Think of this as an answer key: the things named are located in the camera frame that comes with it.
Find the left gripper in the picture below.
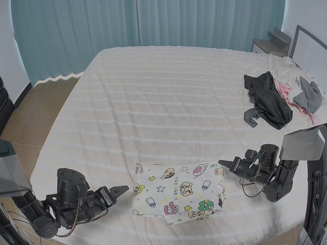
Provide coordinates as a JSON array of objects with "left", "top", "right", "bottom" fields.
[{"left": 86, "top": 185, "right": 130, "bottom": 216}]

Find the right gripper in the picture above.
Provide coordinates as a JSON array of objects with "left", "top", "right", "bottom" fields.
[{"left": 218, "top": 156, "right": 259, "bottom": 182}]

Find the white printed pyjama top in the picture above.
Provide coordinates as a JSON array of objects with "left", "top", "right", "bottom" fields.
[{"left": 131, "top": 160, "right": 227, "bottom": 225}]

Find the dark grey garment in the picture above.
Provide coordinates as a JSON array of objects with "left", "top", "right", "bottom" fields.
[{"left": 243, "top": 108, "right": 259, "bottom": 128}]

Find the black garment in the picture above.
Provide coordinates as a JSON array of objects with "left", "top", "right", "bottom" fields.
[{"left": 243, "top": 71, "right": 293, "bottom": 130}]

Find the pink garment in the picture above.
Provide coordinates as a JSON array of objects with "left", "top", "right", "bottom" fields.
[{"left": 273, "top": 78, "right": 319, "bottom": 125}]

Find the bed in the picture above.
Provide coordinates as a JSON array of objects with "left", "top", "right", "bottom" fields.
[{"left": 31, "top": 24, "right": 327, "bottom": 242}]

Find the grey bedside table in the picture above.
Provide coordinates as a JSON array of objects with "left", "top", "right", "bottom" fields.
[{"left": 252, "top": 28, "right": 292, "bottom": 58}]

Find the blue-green curtain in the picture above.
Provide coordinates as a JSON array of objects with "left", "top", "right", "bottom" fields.
[{"left": 10, "top": 0, "right": 288, "bottom": 85}]

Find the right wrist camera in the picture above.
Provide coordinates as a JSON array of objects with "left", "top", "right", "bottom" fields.
[{"left": 244, "top": 149, "right": 259, "bottom": 161}]

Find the black cable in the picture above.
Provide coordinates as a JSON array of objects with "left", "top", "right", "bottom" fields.
[{"left": 240, "top": 178, "right": 264, "bottom": 198}]

